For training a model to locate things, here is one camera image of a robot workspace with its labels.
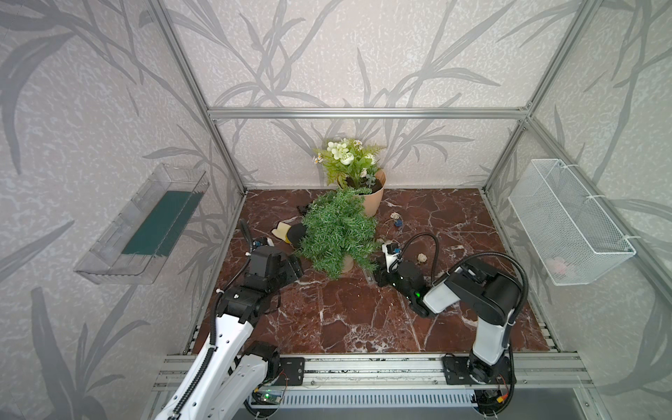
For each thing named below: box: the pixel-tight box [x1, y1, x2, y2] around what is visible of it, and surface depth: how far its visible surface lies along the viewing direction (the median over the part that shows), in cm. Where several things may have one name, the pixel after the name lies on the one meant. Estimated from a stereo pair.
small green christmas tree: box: [299, 187, 383, 280], surface depth 74 cm
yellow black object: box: [271, 221, 307, 248], surface depth 107 cm
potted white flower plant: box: [313, 138, 387, 217], surface depth 93 cm
